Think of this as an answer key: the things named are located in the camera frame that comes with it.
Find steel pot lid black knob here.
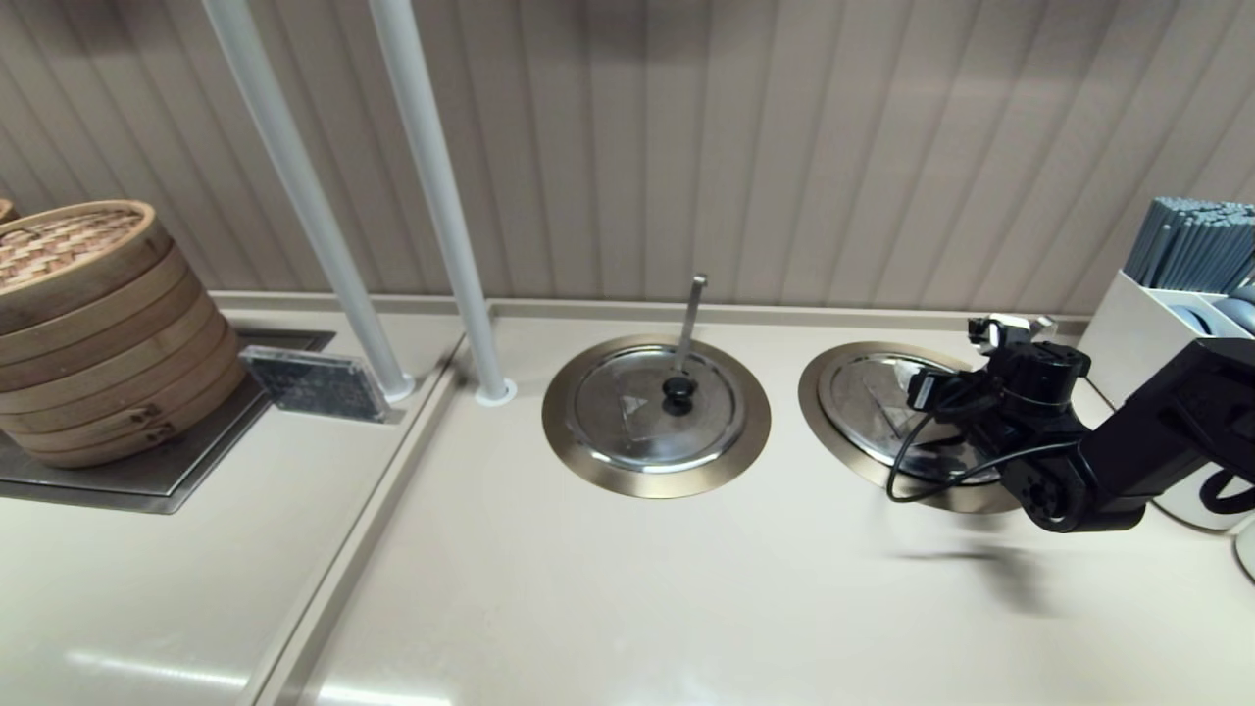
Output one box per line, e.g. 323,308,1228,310
818,351,1011,483
567,343,748,475

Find white utensil holder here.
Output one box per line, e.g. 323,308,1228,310
1083,271,1255,413

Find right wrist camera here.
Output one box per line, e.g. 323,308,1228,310
969,314,1026,346

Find white metal pole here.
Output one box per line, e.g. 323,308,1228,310
202,0,417,405
370,0,518,408

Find grey chopsticks bundle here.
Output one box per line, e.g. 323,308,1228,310
1123,196,1255,293

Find white ceramic jar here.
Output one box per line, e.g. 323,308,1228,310
1152,490,1255,533

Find stacked bamboo steamer baskets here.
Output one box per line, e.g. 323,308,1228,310
0,200,248,470

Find clear acrylic sign holder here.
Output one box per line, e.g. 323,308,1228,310
239,345,389,425

